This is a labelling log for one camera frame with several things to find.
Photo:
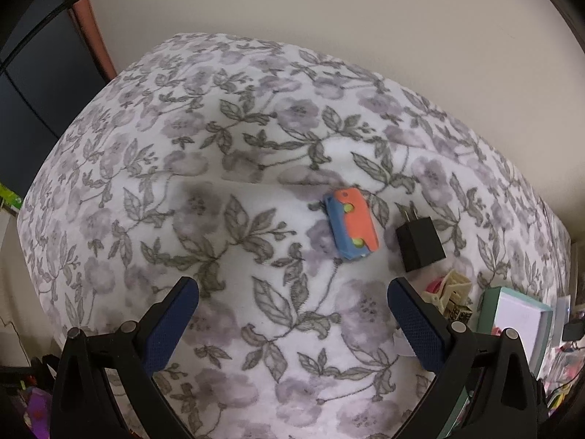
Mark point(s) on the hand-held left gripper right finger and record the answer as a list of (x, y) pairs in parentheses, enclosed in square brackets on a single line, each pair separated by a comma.
[(416, 324)]

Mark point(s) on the black patterned round case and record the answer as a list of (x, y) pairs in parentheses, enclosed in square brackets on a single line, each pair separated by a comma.
[(461, 315)]

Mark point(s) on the orange blue folding toy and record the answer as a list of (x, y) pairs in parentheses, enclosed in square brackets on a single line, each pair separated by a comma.
[(359, 224)]

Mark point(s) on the white power strip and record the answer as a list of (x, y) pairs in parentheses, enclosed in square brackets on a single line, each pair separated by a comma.
[(562, 311)]

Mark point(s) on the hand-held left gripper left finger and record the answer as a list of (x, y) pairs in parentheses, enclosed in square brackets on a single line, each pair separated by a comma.
[(171, 324)]

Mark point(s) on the purple plastic item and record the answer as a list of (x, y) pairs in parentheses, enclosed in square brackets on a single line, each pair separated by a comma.
[(36, 414)]

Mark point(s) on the black plug charger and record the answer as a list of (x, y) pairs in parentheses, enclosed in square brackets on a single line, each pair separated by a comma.
[(418, 244)]

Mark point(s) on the cream rhinestone hair clip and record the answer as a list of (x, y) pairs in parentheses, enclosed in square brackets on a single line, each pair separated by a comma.
[(452, 288)]

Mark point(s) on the black power adapter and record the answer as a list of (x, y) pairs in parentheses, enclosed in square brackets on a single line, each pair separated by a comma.
[(573, 331)]

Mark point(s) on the green packet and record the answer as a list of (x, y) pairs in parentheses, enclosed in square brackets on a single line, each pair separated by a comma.
[(8, 196)]

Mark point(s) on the dark cabinet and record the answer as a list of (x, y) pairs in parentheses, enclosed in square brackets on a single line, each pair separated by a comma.
[(36, 100)]

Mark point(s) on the floral grey white blanket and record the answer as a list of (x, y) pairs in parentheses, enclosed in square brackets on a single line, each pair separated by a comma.
[(228, 169)]

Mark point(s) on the teal shallow cardboard box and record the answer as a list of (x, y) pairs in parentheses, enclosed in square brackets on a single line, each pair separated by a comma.
[(516, 320)]

